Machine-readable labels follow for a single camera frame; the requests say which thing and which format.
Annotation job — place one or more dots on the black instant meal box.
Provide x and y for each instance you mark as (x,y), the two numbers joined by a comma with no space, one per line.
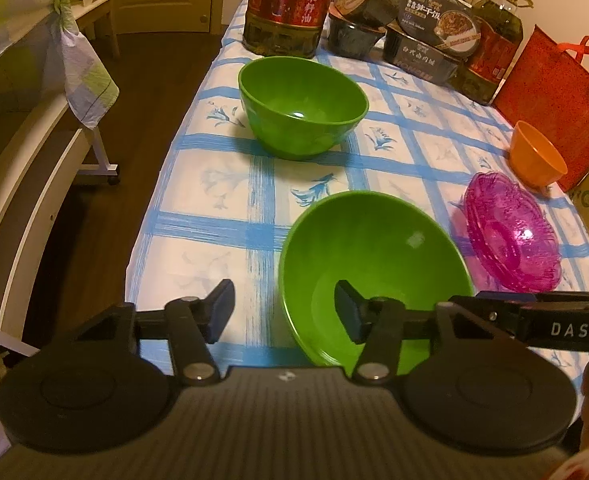
(419,57)

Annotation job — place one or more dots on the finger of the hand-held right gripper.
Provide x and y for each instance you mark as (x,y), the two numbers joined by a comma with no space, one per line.
(494,316)
(549,298)

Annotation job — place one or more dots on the green checked hanging cloth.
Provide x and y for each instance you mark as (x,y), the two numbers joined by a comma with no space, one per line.
(82,80)

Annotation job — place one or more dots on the stack of instant food boxes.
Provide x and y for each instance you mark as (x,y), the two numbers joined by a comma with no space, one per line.
(437,17)

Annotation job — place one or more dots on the orange plastic bowl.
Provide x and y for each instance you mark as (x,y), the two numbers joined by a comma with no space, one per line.
(536,160)

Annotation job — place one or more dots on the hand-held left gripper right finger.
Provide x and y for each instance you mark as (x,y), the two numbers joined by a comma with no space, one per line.
(349,310)

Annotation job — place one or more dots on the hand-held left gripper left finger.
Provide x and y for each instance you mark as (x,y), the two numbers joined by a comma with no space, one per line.
(222,310)

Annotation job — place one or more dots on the green plastic bowl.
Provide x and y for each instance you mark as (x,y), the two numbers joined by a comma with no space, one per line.
(299,90)
(374,240)

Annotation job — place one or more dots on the blue checked floral tablecloth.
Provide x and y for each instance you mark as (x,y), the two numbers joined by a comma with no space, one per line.
(214,240)

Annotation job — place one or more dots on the large pink glass plate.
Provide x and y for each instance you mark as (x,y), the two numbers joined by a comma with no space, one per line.
(473,240)

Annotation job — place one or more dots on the red label oil bottle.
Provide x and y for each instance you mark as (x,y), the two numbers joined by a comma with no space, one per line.
(289,5)

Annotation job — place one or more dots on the white curved wooden frame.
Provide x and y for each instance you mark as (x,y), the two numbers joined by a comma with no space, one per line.
(4,230)

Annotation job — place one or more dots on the red tote bag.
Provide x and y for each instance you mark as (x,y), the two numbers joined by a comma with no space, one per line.
(559,95)

